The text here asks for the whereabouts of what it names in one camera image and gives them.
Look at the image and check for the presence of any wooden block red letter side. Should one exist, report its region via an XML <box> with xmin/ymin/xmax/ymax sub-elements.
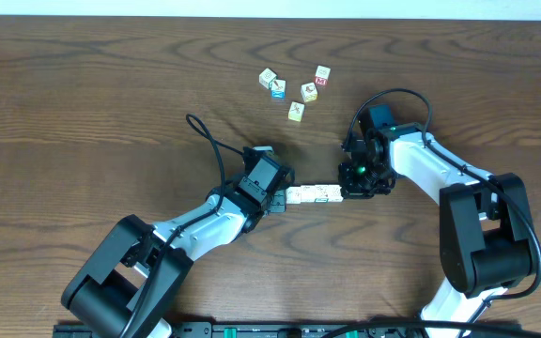
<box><xmin>286</xmin><ymin>187</ymin><xmax>301</xmax><ymax>205</ymax></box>

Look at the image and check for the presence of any wooden block airplane green N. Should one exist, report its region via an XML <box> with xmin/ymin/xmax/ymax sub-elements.
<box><xmin>327</xmin><ymin>185</ymin><xmax>344</xmax><ymax>203</ymax></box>

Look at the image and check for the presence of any wooden block with turtle drawing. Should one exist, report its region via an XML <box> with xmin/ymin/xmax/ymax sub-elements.
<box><xmin>300</xmin><ymin>185</ymin><xmax>317</xmax><ymax>203</ymax></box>

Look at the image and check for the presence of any wooden block red A side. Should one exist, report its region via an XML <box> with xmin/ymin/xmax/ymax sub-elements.
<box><xmin>315</xmin><ymin>185</ymin><xmax>330</xmax><ymax>203</ymax></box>

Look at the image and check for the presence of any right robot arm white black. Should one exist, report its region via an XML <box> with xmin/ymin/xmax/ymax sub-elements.
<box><xmin>338</xmin><ymin>104</ymin><xmax>541</xmax><ymax>323</ymax></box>

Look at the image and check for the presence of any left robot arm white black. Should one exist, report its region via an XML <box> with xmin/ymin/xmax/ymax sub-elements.
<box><xmin>61</xmin><ymin>146</ymin><xmax>294</xmax><ymax>337</ymax></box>

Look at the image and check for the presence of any wooden block yellow border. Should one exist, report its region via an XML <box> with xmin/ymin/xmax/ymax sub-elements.
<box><xmin>288</xmin><ymin>101</ymin><xmax>305</xmax><ymax>122</ymax></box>

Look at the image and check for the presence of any wooden block blue side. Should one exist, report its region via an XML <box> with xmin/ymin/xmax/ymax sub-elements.
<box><xmin>270</xmin><ymin>79</ymin><xmax>286</xmax><ymax>99</ymax></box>

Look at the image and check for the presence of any wooden block brown drawing yellow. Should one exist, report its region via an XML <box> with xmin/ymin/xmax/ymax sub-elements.
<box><xmin>301</xmin><ymin>83</ymin><xmax>318</xmax><ymax>102</ymax></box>

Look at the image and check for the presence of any wooden block plain top left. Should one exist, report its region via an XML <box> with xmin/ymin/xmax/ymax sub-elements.
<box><xmin>258</xmin><ymin>68</ymin><xmax>277</xmax><ymax>89</ymax></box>

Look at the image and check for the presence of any wooden block red M side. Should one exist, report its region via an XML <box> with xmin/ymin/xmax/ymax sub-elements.
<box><xmin>315</xmin><ymin>66</ymin><xmax>331</xmax><ymax>86</ymax></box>

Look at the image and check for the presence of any right black cable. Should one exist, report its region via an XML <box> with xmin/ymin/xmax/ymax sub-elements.
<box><xmin>343</xmin><ymin>87</ymin><xmax>541</xmax><ymax>301</ymax></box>

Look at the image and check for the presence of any black cable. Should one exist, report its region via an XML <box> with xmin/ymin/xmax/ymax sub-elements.
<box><xmin>343</xmin><ymin>87</ymin><xmax>541</xmax><ymax>301</ymax></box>
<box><xmin>185</xmin><ymin>113</ymin><xmax>248</xmax><ymax>217</ymax></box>

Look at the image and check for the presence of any left black cable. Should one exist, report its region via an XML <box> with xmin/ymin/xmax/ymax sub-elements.
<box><xmin>185</xmin><ymin>113</ymin><xmax>248</xmax><ymax>217</ymax></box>

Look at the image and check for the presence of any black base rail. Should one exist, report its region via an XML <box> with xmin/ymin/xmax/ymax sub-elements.
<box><xmin>52</xmin><ymin>321</ymin><xmax>522</xmax><ymax>338</ymax></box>

